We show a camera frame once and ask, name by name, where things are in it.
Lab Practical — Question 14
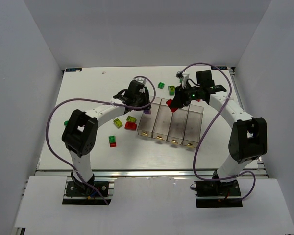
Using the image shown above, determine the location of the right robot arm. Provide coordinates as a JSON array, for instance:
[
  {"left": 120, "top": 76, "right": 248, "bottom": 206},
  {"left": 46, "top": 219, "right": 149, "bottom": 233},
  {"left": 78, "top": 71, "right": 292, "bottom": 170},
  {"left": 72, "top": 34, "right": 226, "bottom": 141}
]
[{"left": 169, "top": 85, "right": 268, "bottom": 182}]

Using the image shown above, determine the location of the red rounded lego brick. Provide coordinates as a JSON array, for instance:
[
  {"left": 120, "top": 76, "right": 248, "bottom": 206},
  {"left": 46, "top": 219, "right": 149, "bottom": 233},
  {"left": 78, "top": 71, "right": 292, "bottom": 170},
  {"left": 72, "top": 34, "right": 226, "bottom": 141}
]
[{"left": 124, "top": 122, "right": 137, "bottom": 131}]

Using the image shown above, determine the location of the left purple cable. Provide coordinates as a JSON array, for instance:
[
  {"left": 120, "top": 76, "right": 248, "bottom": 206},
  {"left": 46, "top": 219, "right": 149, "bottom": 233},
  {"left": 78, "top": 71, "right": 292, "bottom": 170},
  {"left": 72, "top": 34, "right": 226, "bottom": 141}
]
[{"left": 47, "top": 75, "right": 156, "bottom": 206}]

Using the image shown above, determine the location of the left blue label sticker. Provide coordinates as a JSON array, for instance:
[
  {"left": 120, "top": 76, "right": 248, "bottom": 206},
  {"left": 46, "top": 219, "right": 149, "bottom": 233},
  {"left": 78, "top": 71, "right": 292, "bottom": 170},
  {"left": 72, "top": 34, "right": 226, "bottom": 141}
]
[{"left": 65, "top": 68, "right": 82, "bottom": 72}]

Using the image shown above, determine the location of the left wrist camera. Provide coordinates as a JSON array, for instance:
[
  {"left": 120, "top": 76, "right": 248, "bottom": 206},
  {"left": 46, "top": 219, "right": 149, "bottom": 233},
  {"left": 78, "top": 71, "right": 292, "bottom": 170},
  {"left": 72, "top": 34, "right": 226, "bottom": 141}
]
[{"left": 133, "top": 76, "right": 147, "bottom": 93}]

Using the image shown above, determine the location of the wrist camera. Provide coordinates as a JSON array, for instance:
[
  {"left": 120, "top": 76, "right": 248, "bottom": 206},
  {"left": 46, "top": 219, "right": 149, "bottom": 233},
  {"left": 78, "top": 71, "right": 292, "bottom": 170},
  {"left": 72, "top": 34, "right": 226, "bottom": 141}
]
[
  {"left": 133, "top": 76, "right": 147, "bottom": 93},
  {"left": 176, "top": 71, "right": 189, "bottom": 88}
]

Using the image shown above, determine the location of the purple lego brick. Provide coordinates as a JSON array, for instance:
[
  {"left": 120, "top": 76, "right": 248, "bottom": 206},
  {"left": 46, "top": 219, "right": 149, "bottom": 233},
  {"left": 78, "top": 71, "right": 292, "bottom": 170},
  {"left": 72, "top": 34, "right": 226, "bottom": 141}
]
[{"left": 144, "top": 109, "right": 151, "bottom": 115}]

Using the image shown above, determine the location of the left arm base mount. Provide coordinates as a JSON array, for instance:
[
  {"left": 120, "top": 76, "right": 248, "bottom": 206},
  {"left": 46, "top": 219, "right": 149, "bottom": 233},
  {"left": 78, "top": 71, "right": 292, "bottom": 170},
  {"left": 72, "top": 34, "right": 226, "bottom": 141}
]
[{"left": 62, "top": 180, "right": 114, "bottom": 206}]

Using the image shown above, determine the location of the blue label sticker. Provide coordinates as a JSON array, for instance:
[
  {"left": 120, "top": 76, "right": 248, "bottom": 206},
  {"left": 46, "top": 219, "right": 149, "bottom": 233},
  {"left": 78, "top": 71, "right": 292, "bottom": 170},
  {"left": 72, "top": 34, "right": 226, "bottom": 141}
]
[
  {"left": 65, "top": 68, "right": 82, "bottom": 72},
  {"left": 211, "top": 66, "right": 228, "bottom": 70}
]

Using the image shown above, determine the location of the small green lego brick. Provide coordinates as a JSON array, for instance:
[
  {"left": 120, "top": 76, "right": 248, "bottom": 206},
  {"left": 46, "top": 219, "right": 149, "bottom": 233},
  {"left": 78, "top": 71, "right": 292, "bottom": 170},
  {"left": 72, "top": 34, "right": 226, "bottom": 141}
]
[{"left": 157, "top": 82, "right": 165, "bottom": 89}]

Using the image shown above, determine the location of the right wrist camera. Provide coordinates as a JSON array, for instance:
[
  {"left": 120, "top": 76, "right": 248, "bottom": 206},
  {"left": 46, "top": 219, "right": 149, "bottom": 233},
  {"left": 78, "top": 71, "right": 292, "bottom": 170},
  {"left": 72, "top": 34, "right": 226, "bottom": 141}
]
[{"left": 176, "top": 71, "right": 189, "bottom": 88}]

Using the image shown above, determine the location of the purple cable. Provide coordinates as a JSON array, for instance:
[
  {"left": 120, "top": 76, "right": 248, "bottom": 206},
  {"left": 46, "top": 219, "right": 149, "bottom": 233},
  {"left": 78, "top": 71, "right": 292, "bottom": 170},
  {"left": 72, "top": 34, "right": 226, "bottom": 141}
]
[
  {"left": 181, "top": 63, "right": 257, "bottom": 202},
  {"left": 47, "top": 75, "right": 156, "bottom": 206}
]

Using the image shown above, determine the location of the yellow-green stacked lego brick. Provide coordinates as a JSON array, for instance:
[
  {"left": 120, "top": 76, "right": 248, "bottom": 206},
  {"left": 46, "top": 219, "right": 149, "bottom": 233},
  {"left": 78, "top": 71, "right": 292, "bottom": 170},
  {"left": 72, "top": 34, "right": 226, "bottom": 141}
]
[{"left": 168, "top": 86, "right": 175, "bottom": 96}]

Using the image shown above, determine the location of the right blue label sticker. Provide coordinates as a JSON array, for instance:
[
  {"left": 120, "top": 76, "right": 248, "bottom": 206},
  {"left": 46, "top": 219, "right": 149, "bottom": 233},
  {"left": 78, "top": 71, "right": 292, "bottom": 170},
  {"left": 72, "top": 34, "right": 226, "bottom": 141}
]
[{"left": 211, "top": 66, "right": 228, "bottom": 70}]

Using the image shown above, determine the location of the yellow-green lego brick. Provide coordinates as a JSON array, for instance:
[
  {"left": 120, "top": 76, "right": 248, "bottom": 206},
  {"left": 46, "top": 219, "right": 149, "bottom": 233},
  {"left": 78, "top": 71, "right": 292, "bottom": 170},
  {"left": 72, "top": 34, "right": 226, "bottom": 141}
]
[
  {"left": 113, "top": 118, "right": 123, "bottom": 128},
  {"left": 126, "top": 116, "right": 137, "bottom": 123},
  {"left": 168, "top": 86, "right": 175, "bottom": 96}
]

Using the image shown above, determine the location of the large red lego brick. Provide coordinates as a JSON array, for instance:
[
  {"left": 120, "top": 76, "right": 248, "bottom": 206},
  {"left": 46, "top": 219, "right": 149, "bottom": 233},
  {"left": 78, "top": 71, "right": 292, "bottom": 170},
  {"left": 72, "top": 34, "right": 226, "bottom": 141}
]
[{"left": 166, "top": 99, "right": 172, "bottom": 106}]

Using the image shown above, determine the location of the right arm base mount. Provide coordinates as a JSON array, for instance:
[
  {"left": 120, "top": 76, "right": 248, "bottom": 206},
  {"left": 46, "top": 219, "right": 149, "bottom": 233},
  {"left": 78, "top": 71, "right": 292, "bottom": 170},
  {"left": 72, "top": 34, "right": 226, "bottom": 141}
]
[{"left": 190, "top": 180, "right": 243, "bottom": 208}]

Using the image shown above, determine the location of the clear bin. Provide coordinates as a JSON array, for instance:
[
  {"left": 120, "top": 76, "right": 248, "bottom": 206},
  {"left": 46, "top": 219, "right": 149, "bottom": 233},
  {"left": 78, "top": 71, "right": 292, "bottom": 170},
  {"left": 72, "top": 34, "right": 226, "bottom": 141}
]
[
  {"left": 167, "top": 107, "right": 188, "bottom": 144},
  {"left": 182, "top": 104, "right": 204, "bottom": 148},
  {"left": 152, "top": 98, "right": 173, "bottom": 141},
  {"left": 137, "top": 97, "right": 161, "bottom": 138}
]

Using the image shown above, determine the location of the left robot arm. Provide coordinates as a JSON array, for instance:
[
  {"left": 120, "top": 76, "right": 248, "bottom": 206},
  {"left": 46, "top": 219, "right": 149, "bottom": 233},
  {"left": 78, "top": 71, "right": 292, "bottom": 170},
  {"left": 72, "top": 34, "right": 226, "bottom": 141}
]
[{"left": 62, "top": 76, "right": 151, "bottom": 194}]

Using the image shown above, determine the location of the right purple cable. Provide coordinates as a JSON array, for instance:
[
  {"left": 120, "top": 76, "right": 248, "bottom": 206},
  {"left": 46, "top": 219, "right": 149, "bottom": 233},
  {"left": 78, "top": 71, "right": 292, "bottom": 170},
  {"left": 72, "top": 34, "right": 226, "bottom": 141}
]
[{"left": 181, "top": 63, "right": 257, "bottom": 202}]

